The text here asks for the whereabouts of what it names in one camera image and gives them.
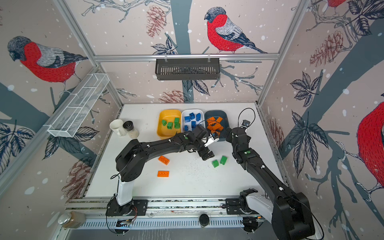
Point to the dark teal plastic bin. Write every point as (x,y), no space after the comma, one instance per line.
(216,114)

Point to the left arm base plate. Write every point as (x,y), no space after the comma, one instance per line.
(133,208)

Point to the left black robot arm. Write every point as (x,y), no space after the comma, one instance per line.
(131,160)

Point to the glass grinder black cap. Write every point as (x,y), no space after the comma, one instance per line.
(131,130)

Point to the green lego small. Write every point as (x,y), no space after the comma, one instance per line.
(215,163)

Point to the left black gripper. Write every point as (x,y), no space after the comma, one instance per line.
(203,154)

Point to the glass jar metal lid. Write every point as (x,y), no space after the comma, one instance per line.
(72,220)

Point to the black wire basket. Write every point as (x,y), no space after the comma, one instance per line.
(187,69)

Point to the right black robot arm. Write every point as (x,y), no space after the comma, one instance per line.
(291,217)

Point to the white wire mesh tray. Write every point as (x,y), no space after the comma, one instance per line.
(81,102)

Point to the yellow plastic bin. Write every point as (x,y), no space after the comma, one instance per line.
(168,115)

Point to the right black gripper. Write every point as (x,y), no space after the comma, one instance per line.
(231,135)

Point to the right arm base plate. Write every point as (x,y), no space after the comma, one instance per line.
(237,206)

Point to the white plastic bin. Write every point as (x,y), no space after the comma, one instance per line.
(187,113)

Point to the black round knob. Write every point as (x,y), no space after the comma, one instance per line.
(204,220)

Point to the white ceramic mug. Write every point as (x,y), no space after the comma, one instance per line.
(117,127)

